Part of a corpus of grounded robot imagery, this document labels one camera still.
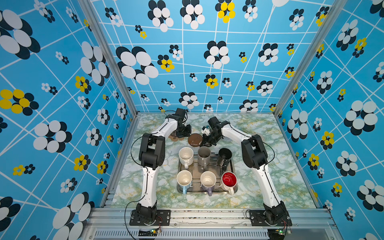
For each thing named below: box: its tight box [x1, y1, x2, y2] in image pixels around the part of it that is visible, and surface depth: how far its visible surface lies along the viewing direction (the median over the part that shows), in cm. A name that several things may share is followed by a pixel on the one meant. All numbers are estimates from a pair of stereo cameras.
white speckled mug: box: [178, 146, 194, 169], surface depth 91 cm
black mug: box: [217, 148, 233, 173], surface depth 90 cm
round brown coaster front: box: [188, 133, 203, 147], surface depth 104 cm
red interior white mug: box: [220, 171, 238, 196], surface depth 81 cm
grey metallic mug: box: [197, 146, 212, 170], surface depth 90 cm
